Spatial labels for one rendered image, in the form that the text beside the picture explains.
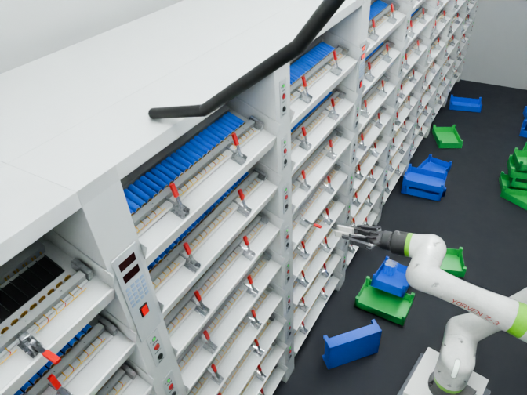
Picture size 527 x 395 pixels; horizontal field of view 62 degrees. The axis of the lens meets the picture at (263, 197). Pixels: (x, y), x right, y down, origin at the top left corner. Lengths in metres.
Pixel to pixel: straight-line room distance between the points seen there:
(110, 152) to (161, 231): 0.26
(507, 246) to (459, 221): 0.36
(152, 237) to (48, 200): 0.31
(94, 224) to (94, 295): 0.17
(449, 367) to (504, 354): 0.91
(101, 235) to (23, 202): 0.15
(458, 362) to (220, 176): 1.21
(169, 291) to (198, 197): 0.26
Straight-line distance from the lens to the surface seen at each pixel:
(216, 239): 1.31
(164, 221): 1.10
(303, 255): 2.06
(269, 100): 1.36
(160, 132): 0.96
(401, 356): 2.66
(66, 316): 0.98
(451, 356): 1.96
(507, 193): 3.85
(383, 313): 2.75
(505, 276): 3.23
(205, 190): 1.18
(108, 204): 0.89
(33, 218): 0.81
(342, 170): 2.25
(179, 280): 1.22
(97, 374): 1.12
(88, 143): 0.97
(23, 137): 1.07
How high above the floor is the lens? 2.20
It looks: 38 degrees down
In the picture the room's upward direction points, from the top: 4 degrees counter-clockwise
